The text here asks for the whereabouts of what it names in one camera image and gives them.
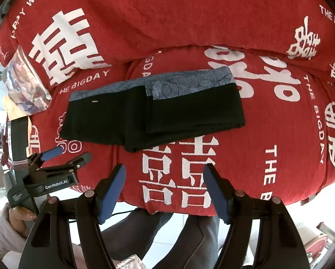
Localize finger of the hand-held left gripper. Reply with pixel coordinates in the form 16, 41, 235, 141
27, 146, 63, 166
36, 152, 93, 180

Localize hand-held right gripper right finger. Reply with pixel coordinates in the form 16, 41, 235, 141
203, 163, 311, 269

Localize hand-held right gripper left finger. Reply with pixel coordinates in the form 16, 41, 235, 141
17, 163, 127, 269

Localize black pants with blue trim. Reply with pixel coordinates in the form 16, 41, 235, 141
59, 67, 246, 153

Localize person's left hand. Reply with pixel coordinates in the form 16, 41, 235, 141
7, 205, 38, 238

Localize person's left leg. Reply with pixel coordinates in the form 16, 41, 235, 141
100, 209, 174, 261

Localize person's leg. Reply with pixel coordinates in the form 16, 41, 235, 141
100, 209, 174, 261
145, 213, 221, 269

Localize person's right leg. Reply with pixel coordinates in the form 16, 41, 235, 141
145, 213, 221, 269

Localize pale yellow cloth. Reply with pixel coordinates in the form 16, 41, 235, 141
3, 95, 32, 146

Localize shiny pink cloth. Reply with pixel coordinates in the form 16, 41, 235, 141
111, 254, 151, 269

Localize red rimmed round object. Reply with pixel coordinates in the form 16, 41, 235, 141
299, 221, 335, 269

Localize red printed sofa cover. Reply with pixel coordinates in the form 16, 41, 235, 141
0, 0, 335, 216

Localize black cable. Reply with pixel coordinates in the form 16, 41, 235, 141
110, 208, 141, 217

